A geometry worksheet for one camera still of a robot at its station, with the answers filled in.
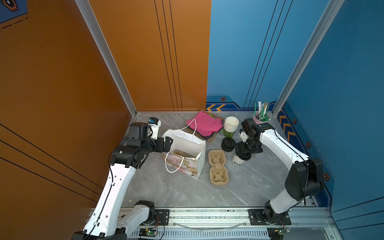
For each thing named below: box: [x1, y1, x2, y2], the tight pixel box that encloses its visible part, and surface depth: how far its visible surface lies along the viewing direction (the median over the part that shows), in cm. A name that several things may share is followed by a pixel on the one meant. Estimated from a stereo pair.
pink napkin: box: [186, 111, 224, 137], surface depth 111 cm
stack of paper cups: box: [224, 116, 240, 133], surface depth 98 cm
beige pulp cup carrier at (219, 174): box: [208, 149, 229, 186], surface depth 88 cm
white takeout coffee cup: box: [232, 153, 246, 166], surface depth 90 cm
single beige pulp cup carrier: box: [173, 150, 188, 157], surface depth 94 cm
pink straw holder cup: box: [252, 111, 271, 125], surface depth 101 cm
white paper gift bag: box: [162, 118, 206, 180], surface depth 78 cm
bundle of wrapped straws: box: [254, 101, 271, 122], surface depth 99 cm
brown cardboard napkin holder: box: [180, 109, 225, 143], surface depth 110 cm
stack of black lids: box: [221, 137, 236, 152], surface depth 98 cm
